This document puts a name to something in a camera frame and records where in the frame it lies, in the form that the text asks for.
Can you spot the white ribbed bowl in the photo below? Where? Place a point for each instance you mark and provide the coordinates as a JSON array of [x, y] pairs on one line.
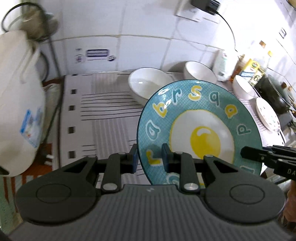
[[198, 71]]

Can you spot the metal ladle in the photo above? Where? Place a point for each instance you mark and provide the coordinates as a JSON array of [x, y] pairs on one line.
[[35, 26]]

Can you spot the white wall socket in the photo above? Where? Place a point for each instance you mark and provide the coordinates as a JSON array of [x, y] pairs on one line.
[[189, 12]]

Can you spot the black power adapter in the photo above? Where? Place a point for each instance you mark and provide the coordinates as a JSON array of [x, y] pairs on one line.
[[208, 6]]

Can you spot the yellow label oil bottle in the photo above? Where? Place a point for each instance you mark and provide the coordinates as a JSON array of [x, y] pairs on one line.
[[246, 68]]

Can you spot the small white bowl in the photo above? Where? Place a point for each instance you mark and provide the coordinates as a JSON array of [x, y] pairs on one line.
[[242, 89]]

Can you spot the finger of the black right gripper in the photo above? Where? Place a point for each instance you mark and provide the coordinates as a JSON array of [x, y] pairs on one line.
[[258, 155], [281, 149]]

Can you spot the white salt bag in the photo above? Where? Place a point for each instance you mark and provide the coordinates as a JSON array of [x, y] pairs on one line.
[[224, 64]]

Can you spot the clear vinegar bottle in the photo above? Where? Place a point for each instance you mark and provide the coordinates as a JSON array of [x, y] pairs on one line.
[[260, 70]]

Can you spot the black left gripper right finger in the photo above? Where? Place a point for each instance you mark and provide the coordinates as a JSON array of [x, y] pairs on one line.
[[182, 164]]

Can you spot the strawberry print plate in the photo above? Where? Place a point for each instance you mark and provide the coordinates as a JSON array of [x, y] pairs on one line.
[[267, 115]]

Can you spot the white rice cooker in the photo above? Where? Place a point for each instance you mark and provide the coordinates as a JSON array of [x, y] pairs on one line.
[[22, 103]]

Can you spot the teal fried egg plate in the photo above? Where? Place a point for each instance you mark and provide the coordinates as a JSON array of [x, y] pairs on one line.
[[199, 118]]

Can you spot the black wok with lid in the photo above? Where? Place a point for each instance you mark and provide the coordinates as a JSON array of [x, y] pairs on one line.
[[270, 89]]

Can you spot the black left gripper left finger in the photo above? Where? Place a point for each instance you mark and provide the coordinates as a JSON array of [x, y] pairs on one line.
[[116, 165]]

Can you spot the large white bowl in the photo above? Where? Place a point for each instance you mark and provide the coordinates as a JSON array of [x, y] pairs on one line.
[[144, 82]]

